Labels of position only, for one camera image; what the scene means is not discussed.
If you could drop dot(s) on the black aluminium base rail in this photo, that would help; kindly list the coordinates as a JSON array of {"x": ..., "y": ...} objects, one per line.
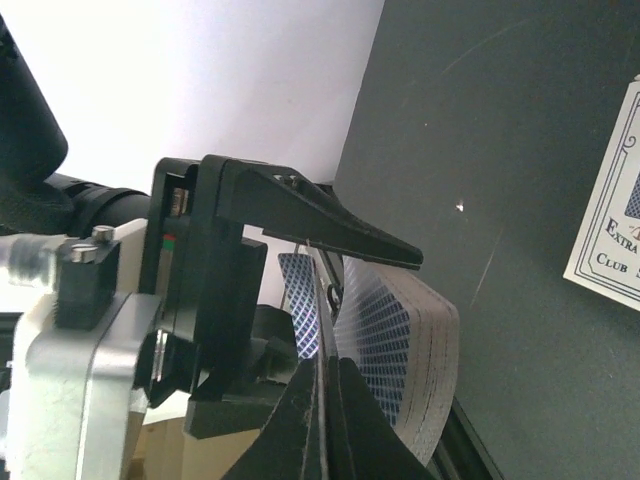
[{"x": 460, "y": 453}]

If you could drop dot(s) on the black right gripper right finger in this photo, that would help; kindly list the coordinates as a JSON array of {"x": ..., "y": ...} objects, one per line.
[{"x": 361, "y": 443}]

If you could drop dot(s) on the white playing card box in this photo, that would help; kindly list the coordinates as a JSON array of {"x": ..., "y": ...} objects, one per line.
[{"x": 605, "y": 255}]

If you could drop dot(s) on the card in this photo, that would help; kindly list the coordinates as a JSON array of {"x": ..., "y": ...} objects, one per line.
[{"x": 302, "y": 291}]

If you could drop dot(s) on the blue backed card deck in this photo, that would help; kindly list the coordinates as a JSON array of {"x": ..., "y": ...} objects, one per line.
[{"x": 404, "y": 338}]

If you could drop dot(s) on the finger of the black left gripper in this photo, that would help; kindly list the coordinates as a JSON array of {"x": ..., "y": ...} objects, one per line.
[
  {"x": 288, "y": 206},
  {"x": 244, "y": 398}
]

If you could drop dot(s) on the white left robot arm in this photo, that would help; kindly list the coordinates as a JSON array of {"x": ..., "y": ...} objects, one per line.
[{"x": 145, "y": 296}]

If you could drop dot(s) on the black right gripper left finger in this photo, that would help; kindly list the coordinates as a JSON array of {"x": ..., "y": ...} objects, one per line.
[{"x": 291, "y": 445}]

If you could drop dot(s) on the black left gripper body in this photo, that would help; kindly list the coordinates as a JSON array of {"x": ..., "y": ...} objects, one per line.
[{"x": 207, "y": 274}]

